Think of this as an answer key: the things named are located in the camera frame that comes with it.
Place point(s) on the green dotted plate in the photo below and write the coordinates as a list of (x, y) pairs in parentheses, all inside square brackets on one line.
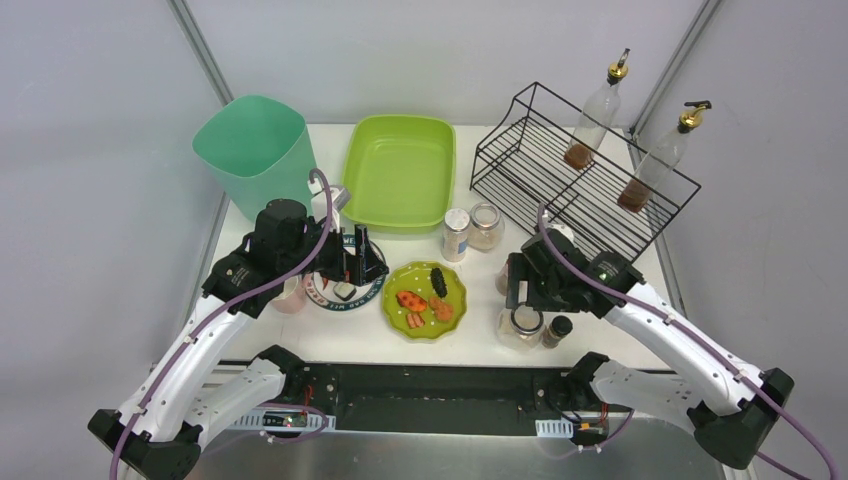
[(415, 277)]

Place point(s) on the glass jar beige contents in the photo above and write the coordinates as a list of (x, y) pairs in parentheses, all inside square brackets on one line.
[(486, 226)]

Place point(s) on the black sea cucumber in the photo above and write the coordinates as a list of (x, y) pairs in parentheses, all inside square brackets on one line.
[(438, 282)]

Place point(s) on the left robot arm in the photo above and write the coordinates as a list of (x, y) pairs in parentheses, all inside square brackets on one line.
[(161, 430)]

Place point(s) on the white grain shaker jar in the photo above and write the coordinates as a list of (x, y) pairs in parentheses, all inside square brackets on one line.
[(456, 225)]

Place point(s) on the pork belly piece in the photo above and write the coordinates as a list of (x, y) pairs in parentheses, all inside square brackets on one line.
[(415, 320)]

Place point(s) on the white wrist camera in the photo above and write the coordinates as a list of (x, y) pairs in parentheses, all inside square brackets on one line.
[(321, 208), (564, 231)]

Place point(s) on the sushi rice roll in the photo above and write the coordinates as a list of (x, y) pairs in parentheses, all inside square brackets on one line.
[(344, 291)]

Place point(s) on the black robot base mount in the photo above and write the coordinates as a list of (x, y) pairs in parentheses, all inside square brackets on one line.
[(494, 401)]

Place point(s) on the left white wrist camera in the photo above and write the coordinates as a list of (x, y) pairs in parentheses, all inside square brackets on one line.
[(321, 208)]

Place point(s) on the small black cap spice bottle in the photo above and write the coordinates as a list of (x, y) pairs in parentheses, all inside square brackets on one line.
[(560, 327)]

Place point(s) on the orange grilled fish piece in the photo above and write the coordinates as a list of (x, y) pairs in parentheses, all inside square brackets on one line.
[(411, 301)]

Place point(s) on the black wire rack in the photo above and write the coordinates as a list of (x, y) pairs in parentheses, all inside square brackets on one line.
[(521, 164)]

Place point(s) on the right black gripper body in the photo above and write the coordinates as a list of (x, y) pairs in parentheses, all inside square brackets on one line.
[(520, 278)]

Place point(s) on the large glass jar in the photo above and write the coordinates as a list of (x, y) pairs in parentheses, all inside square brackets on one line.
[(519, 328)]

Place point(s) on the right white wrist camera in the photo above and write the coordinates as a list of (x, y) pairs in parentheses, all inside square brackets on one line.
[(564, 231)]

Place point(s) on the tall oil bottle gold pump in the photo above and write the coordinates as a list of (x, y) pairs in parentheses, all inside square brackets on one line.
[(597, 114)]

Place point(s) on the lime green plastic basin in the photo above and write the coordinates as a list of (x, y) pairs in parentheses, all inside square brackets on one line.
[(400, 170)]

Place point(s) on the white plate teal rim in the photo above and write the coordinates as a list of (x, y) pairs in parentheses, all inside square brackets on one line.
[(320, 291)]

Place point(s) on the pink white mug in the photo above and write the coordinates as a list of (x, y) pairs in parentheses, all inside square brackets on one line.
[(293, 297)]

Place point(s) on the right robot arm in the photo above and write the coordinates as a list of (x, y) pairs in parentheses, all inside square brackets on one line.
[(725, 403)]

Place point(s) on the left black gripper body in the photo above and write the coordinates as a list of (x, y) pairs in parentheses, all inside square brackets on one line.
[(354, 263)]

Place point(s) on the teal plastic bin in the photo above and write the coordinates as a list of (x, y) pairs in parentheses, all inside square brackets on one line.
[(258, 150)]

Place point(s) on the fried chicken nugget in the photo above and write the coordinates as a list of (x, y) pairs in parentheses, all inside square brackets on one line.
[(442, 310)]

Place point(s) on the pink lid spice jar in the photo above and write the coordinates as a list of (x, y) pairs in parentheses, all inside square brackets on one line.
[(502, 280)]

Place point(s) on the oil bottle gold spout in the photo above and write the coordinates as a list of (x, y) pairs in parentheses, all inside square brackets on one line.
[(662, 158)]

